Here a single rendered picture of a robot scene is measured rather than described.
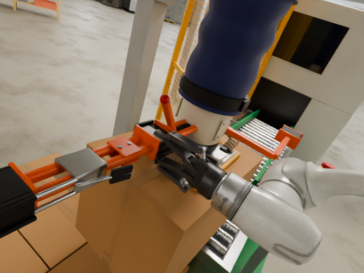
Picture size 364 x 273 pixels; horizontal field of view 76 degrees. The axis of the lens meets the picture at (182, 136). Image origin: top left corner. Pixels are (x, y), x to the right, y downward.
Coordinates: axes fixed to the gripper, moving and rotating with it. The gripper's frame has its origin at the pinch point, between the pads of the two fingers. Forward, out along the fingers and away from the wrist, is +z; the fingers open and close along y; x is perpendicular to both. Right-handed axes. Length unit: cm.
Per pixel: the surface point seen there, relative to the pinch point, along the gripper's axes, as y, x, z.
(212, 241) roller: 65, 46, -23
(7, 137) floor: 120, 41, 178
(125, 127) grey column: 78, 100, 94
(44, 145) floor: 120, 60, 152
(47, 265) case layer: 66, -13, 21
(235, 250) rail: 61, 46, -34
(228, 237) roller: 65, 55, -28
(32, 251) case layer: 66, -14, 30
